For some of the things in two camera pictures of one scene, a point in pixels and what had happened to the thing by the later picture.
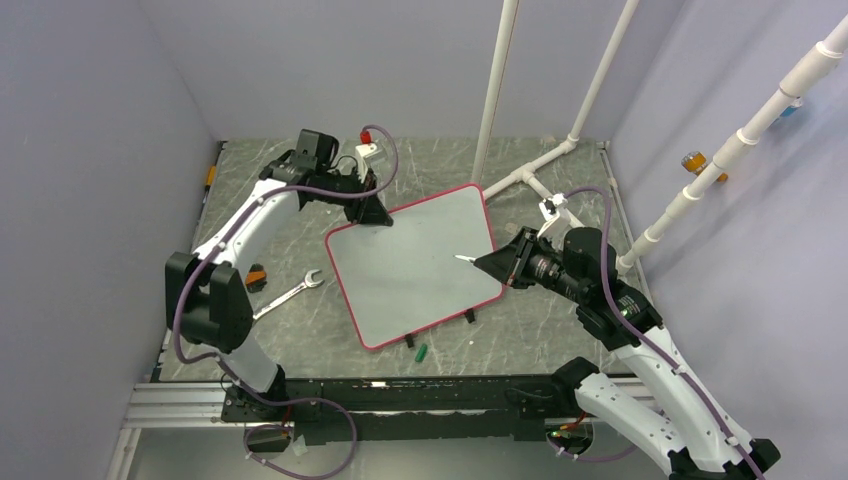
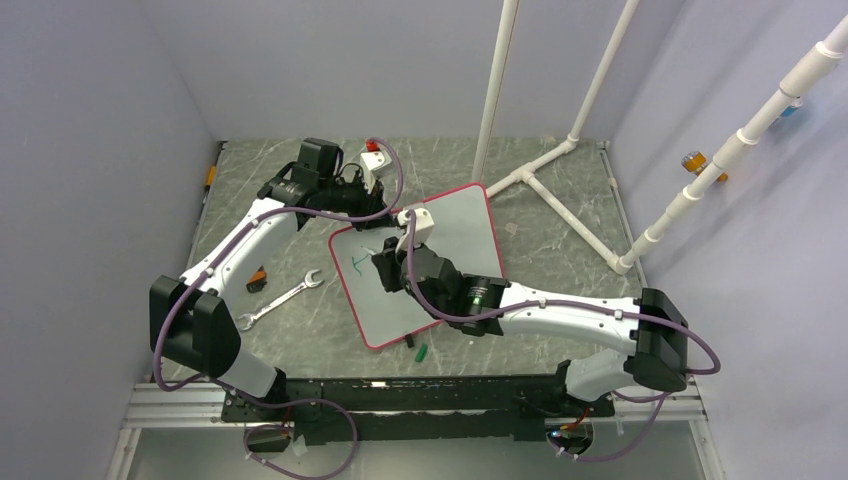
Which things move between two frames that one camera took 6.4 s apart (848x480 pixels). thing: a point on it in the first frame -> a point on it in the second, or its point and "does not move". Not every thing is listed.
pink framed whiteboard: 398,279 does not move
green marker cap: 421,353 does not move
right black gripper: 509,263 -> 388,261
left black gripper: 368,210 does not move
